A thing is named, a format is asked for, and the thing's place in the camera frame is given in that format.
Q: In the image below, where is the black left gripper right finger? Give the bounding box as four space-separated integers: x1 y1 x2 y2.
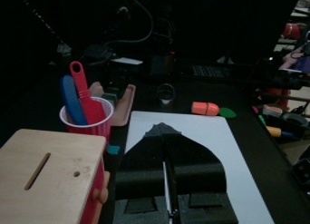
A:
162 122 239 224

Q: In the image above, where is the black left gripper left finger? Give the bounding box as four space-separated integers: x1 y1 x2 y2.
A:
112 122 170 224

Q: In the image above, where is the black toy sushi roll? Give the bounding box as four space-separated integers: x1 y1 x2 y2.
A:
155 83 175 110

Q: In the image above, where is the white cutting board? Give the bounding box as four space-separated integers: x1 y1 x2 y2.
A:
124 110 277 224

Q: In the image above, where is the pink plate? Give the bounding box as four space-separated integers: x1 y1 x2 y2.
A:
88 81 136 127

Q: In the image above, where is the small teal toy piece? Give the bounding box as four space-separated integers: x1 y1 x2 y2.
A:
106 144 122 155

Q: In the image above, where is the red plastic cup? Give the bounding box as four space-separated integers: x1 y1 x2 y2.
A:
57 96 115 144

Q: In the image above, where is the green toy leaf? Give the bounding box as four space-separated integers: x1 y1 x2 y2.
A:
218 107 239 120

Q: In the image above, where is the orange toy food piece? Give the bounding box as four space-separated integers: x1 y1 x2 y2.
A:
190 101 220 117

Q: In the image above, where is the wooden box with red side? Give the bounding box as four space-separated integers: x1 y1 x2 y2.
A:
0 128 111 224

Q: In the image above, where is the yellow and blue tool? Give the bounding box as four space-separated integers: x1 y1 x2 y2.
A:
265 125 298 140

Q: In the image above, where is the dark green toy piece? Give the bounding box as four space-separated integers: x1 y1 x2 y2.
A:
102 86 122 106

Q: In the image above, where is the grey tape roll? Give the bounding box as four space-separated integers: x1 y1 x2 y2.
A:
281 112 310 127

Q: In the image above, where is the black vented device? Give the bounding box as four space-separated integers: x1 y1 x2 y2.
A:
190 63 234 80

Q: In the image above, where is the white paper sheet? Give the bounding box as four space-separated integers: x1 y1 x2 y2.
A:
110 56 144 66

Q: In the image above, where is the red round container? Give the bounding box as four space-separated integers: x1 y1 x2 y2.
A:
281 22 303 40

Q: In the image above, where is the black cable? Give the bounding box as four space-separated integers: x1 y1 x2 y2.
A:
102 0 156 48

